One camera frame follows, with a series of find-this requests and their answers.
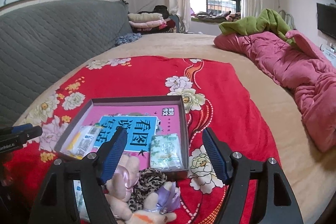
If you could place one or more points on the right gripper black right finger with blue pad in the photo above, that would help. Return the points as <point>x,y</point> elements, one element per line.
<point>274,202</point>

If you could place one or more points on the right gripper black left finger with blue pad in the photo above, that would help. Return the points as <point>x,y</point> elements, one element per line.
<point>56,202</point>

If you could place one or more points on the blue white wipes pack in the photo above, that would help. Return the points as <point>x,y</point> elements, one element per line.
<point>80,201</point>

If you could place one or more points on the pink plush bunny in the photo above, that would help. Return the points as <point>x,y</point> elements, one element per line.
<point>120,186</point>

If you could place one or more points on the yellow white tissue pack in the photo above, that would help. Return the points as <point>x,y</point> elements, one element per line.
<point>83,141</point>

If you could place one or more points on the leopard print scrunchie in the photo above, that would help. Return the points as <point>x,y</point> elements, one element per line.
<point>150,180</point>

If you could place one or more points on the purple satin scrunchie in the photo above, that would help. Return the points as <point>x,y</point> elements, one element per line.
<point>169,197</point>

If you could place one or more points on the green white tissue pack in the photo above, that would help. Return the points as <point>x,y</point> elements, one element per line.
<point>165,152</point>

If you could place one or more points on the dark cardboard box tray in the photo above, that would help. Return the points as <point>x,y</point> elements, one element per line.
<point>75,125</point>

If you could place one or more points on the grey quilted headboard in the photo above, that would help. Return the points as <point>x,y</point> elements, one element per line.
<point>42,43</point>

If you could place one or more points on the pink blue children's book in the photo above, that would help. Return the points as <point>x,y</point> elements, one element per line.
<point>141,123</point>

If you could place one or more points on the pink quilted comforter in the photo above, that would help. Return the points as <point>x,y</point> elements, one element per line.
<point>302,68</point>

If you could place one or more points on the blue patterned cloth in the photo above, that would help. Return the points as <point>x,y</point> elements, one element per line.
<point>127,38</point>

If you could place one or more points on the green blanket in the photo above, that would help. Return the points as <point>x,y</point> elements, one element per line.
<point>268,20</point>

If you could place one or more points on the stack of folded clothes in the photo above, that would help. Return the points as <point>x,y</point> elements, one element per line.
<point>159,20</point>

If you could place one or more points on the black wall television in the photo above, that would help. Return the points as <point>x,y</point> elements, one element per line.
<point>326,19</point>

